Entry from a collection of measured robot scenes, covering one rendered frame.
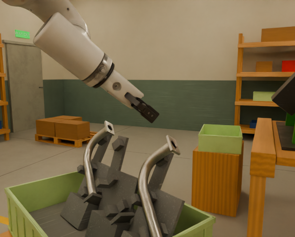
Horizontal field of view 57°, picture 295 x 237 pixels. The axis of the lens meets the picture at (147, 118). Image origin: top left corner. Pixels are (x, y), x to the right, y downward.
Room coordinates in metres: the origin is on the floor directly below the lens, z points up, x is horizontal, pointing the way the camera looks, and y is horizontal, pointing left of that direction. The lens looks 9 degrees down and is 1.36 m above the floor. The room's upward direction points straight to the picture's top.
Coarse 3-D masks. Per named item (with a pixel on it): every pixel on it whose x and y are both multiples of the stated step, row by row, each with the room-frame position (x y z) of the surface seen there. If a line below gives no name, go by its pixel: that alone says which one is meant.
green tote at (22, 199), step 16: (64, 176) 1.07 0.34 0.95; (80, 176) 1.12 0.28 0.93; (16, 192) 0.95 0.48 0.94; (32, 192) 0.99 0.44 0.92; (48, 192) 1.03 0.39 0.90; (64, 192) 1.07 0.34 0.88; (16, 208) 0.83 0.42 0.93; (32, 208) 0.99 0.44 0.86; (192, 208) 0.78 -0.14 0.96; (16, 224) 0.83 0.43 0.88; (32, 224) 0.69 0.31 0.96; (192, 224) 0.78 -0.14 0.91; (208, 224) 0.71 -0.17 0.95
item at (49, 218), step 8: (48, 208) 1.00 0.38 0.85; (56, 208) 1.00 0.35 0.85; (32, 216) 0.94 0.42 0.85; (40, 216) 0.94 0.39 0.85; (48, 216) 0.94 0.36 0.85; (56, 216) 0.94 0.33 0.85; (40, 224) 0.88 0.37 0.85; (48, 224) 0.88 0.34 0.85; (56, 224) 0.88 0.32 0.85; (64, 224) 0.88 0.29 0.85; (48, 232) 0.84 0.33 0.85; (56, 232) 0.84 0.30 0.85; (64, 232) 0.84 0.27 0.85; (72, 232) 0.84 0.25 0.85; (80, 232) 0.84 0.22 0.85
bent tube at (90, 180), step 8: (104, 128) 1.03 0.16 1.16; (112, 128) 1.05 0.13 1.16; (96, 136) 1.04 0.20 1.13; (104, 136) 1.05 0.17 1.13; (88, 144) 1.05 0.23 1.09; (88, 152) 1.04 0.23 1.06; (88, 160) 1.02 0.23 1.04; (88, 168) 0.98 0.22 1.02; (88, 176) 0.95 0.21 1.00; (88, 184) 0.93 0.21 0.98; (88, 192) 0.91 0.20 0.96
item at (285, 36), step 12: (240, 36) 5.71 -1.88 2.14; (264, 36) 5.62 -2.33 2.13; (276, 36) 5.52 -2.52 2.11; (288, 36) 5.42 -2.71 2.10; (240, 48) 5.71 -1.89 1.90; (240, 60) 5.70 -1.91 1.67; (288, 60) 5.42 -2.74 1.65; (240, 72) 5.70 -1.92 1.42; (252, 72) 5.61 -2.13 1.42; (264, 72) 5.52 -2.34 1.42; (276, 72) 5.44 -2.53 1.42; (288, 72) 5.36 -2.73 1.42; (240, 84) 6.10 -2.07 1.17; (240, 96) 6.10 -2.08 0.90; (264, 96) 5.55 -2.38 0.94; (252, 120) 6.03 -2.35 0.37; (252, 132) 5.54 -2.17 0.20
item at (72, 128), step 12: (36, 120) 5.63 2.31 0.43; (48, 120) 5.56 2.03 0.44; (60, 120) 5.56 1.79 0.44; (72, 120) 5.56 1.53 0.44; (36, 132) 5.64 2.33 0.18; (48, 132) 5.45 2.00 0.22; (60, 132) 5.27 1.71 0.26; (72, 132) 5.14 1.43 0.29; (84, 132) 5.27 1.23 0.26; (96, 132) 5.81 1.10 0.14; (60, 144) 5.29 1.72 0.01; (72, 144) 5.23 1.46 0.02
